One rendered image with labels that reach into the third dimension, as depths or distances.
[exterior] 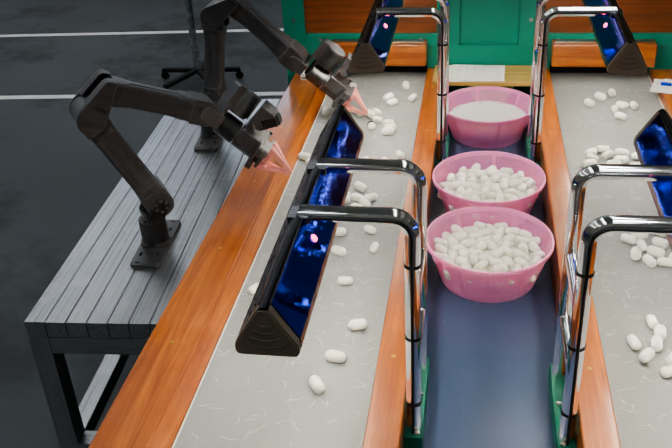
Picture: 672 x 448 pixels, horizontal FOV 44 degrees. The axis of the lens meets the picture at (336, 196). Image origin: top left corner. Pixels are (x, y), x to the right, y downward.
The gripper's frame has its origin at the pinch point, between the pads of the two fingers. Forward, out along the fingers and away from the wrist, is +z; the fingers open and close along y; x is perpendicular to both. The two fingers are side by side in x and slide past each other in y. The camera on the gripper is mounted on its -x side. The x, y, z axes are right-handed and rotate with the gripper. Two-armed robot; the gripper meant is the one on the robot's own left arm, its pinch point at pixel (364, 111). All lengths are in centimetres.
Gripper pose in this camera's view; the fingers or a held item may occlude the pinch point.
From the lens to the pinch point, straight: 237.2
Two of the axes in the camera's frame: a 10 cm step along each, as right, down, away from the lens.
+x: -6.0, 6.5, 4.6
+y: 1.4, -4.8, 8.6
